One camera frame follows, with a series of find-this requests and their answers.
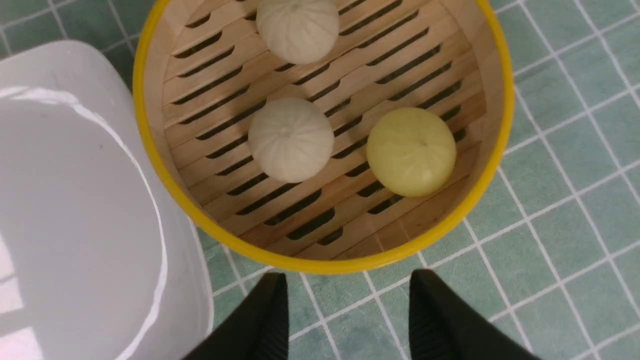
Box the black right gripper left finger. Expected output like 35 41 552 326
183 272 290 360

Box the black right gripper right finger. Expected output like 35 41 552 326
409 269 537 360

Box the yellow steamed bun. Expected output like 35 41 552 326
366 107 457 198

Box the white steamed bun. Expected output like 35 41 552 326
247 97 335 183
255 0 339 65

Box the white square plate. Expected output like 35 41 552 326
0 39 215 360

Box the green checked tablecloth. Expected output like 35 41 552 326
1 0 639 360

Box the yellow rimmed bamboo steamer basket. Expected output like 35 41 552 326
132 0 515 275

